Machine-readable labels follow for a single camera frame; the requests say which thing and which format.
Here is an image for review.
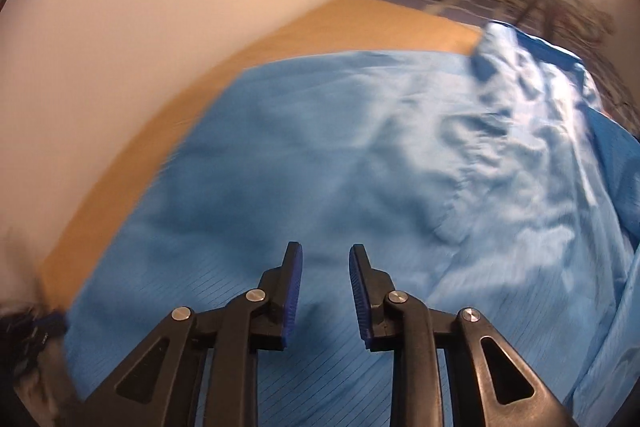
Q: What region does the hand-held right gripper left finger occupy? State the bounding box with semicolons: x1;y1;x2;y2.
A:
82;241;304;427

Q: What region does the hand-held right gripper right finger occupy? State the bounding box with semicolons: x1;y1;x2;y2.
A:
348;243;576;427

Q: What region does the light blue garment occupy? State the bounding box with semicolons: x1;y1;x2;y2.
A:
62;21;640;427

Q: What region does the ring light stand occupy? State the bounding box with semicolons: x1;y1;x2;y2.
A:
515;0;563;38

